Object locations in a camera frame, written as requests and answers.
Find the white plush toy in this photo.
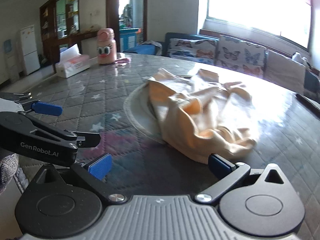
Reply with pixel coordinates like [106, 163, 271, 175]
[292, 52, 310, 67]

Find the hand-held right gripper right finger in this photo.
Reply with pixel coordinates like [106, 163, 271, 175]
[195, 153, 292, 204]

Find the dark blue sofa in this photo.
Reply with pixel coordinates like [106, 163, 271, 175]
[162, 32, 320, 95]

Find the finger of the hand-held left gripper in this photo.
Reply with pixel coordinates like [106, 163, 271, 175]
[0, 92, 63, 117]
[22, 112, 101, 148]

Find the cream garment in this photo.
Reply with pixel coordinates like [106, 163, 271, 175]
[146, 68, 258, 165]

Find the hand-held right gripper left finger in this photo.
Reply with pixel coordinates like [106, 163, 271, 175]
[25, 152, 127, 204]

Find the butterfly print cushion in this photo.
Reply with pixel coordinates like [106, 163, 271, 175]
[216, 35, 267, 78]
[167, 38, 218, 65]

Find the white refrigerator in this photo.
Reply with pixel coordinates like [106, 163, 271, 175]
[19, 24, 41, 76]

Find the small pink cloth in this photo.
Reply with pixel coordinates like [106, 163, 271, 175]
[113, 57, 132, 67]

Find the round grey plate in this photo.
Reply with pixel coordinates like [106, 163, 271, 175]
[124, 74, 198, 144]

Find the pink duck face bottle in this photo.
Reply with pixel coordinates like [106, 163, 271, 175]
[96, 27, 117, 65]

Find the blue cloth on chair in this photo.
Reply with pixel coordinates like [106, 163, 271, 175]
[122, 40, 163, 55]

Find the grey quilted star tablecloth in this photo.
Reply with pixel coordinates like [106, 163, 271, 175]
[0, 52, 320, 205]

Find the dark wooden display cabinet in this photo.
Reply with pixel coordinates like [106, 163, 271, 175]
[39, 0, 82, 68]

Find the white tissue box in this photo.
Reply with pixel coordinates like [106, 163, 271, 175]
[54, 44, 91, 78]

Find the beige cushion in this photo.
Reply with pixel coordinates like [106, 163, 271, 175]
[264, 50, 307, 94]

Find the blue cabinet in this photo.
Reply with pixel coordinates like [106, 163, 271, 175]
[119, 27, 140, 52]

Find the water dispenser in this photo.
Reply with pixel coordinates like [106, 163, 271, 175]
[2, 39, 18, 78]

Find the window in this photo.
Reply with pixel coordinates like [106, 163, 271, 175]
[204, 0, 315, 49]

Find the dark wooden door frame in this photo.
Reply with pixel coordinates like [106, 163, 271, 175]
[106, 0, 148, 53]

